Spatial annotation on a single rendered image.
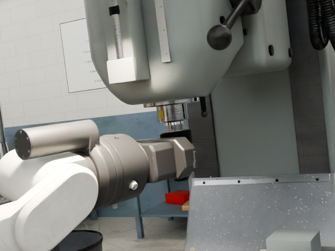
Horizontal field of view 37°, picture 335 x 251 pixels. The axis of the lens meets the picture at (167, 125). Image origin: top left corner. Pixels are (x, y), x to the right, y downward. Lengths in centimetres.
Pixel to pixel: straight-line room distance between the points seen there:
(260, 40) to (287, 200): 39
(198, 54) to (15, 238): 31
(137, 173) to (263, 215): 50
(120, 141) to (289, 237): 26
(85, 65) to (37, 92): 82
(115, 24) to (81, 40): 543
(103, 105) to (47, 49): 105
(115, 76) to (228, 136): 52
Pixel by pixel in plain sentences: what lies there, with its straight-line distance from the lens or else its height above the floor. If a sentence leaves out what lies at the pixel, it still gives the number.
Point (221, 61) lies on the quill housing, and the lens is 71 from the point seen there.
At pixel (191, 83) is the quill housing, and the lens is 66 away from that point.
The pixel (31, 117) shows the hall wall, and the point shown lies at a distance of 660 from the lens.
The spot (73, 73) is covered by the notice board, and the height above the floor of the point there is 176.
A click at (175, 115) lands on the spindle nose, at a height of 129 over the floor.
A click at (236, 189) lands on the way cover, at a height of 110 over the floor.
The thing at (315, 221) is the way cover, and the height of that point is 104.
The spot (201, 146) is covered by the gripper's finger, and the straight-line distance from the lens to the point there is 74.
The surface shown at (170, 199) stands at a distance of 521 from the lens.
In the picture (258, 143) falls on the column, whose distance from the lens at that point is 109.
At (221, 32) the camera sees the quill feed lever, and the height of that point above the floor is 138.
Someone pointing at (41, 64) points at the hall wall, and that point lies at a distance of 645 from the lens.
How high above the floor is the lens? 131
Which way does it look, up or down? 3 degrees down
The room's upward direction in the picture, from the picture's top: 7 degrees counter-clockwise
